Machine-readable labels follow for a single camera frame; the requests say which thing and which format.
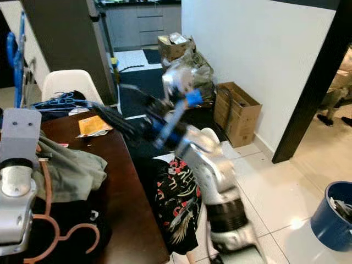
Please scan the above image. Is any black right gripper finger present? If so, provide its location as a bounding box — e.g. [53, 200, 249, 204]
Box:
[88, 101, 146, 145]

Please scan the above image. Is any pink plastic hanger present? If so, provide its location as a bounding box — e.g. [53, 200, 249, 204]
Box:
[25, 159, 101, 264]

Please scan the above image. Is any blue plastic hanger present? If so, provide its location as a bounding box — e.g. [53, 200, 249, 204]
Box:
[5, 11, 29, 109]

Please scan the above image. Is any orange packet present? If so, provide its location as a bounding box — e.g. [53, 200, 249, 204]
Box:
[77, 114, 113, 138]

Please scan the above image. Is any dark brown wooden table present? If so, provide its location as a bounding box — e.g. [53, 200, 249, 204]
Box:
[33, 110, 171, 264]

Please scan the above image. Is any white plastic chair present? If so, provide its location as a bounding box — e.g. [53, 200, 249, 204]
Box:
[41, 69, 105, 108]

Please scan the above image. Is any grey green garment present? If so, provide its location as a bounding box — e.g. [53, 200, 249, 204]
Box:
[36, 135, 108, 201]

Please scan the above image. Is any black floral shirt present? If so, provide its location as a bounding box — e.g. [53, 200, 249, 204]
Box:
[135, 156, 203, 256]

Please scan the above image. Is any olive plastic bag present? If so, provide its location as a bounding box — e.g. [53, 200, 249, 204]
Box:
[162, 47, 215, 105]

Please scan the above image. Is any open cardboard box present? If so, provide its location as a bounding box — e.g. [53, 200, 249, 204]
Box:
[213, 81, 262, 148]

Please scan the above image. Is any filled cardboard box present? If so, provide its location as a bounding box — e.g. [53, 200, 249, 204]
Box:
[157, 32, 196, 61]

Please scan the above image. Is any grey kitchen cabinet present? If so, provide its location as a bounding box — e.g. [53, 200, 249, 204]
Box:
[96, 0, 182, 51]

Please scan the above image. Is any person in beige trousers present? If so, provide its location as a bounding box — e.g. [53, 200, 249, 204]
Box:
[316, 47, 352, 127]

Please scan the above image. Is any blue plastic bucket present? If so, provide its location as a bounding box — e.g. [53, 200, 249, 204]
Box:
[310, 180, 352, 252]

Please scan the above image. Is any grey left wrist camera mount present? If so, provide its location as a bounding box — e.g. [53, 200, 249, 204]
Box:
[0, 107, 42, 166]

